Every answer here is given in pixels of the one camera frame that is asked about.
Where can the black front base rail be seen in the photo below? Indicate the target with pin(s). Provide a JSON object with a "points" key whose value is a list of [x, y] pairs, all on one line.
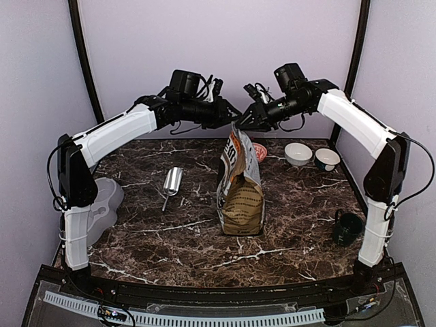
{"points": [[329, 292]]}

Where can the red patterned bowl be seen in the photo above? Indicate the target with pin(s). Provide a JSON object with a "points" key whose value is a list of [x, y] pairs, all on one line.
{"points": [[261, 151]]}

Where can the black corner frame post left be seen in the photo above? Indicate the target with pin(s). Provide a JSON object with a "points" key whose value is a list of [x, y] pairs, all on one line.
{"points": [[81, 50]]}

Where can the silver metal scoop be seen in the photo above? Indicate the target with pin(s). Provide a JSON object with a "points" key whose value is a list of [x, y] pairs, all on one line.
{"points": [[172, 184]]}

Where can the white ceramic bowl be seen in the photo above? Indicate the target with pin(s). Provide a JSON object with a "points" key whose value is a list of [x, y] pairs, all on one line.
{"points": [[297, 154]]}

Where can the black corner frame post right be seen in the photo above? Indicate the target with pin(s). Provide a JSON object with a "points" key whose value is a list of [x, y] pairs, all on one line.
{"points": [[358, 46]]}

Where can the dark rimmed white bowl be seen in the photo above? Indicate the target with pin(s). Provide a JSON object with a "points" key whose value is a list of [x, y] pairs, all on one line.
{"points": [[326, 160]]}

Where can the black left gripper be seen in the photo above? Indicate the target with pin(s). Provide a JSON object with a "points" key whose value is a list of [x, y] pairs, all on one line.
{"points": [[222, 114]]}

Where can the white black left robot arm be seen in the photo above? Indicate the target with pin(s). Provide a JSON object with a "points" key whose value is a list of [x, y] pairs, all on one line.
{"points": [[89, 204]]}

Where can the white cable duct strip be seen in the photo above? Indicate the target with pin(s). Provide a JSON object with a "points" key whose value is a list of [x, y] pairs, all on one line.
{"points": [[166, 315]]}

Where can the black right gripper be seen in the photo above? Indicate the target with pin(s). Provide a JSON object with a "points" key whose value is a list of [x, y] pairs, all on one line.
{"points": [[261, 121]]}

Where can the brown pet food bag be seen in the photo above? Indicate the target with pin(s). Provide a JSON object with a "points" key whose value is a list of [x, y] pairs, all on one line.
{"points": [[240, 199]]}

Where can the translucent double pet bowl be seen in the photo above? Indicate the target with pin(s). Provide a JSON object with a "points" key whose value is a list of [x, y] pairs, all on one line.
{"points": [[109, 197]]}

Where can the dark green mug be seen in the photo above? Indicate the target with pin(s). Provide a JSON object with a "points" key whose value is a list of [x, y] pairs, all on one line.
{"points": [[347, 228]]}

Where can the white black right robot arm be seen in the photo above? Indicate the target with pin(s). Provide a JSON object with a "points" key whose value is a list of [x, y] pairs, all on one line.
{"points": [[389, 149]]}

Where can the black corner frame post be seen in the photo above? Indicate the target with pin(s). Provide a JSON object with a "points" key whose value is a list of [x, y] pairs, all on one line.
{"points": [[358, 46], [81, 50]]}

